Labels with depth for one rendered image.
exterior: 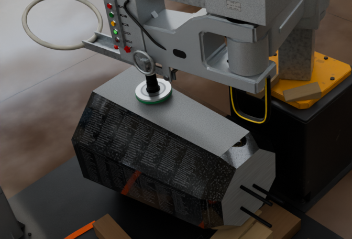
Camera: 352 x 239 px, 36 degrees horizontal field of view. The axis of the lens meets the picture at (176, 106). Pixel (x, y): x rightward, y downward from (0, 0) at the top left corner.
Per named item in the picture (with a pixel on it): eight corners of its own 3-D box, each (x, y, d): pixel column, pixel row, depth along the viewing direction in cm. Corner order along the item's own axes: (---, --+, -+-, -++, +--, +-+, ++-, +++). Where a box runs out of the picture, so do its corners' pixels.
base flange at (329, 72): (289, 45, 355) (289, 40, 352) (354, 72, 324) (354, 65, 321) (239, 80, 332) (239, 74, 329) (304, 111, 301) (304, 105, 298)
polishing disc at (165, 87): (148, 106, 302) (147, 105, 301) (129, 90, 317) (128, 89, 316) (178, 90, 311) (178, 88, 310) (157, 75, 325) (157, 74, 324)
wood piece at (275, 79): (264, 76, 325) (264, 69, 321) (278, 81, 319) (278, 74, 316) (246, 93, 314) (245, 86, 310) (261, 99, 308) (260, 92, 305)
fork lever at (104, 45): (191, 65, 295) (191, 57, 292) (171, 84, 284) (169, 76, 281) (100, 35, 330) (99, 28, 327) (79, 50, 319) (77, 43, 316)
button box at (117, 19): (127, 45, 287) (117, -3, 270) (124, 47, 286) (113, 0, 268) (116, 42, 291) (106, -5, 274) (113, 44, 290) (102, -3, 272)
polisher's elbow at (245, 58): (238, 51, 266) (236, 17, 254) (275, 58, 257) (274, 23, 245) (221, 72, 254) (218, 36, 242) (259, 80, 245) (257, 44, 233)
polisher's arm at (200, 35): (277, 91, 268) (277, 3, 237) (254, 117, 254) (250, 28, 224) (162, 55, 307) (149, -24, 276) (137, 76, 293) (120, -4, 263)
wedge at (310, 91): (317, 88, 310) (317, 81, 307) (321, 98, 302) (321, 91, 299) (282, 91, 311) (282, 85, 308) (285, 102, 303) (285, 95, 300)
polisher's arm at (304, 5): (279, -14, 316) (279, -55, 301) (338, -6, 300) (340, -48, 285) (223, 51, 269) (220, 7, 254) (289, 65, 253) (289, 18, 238)
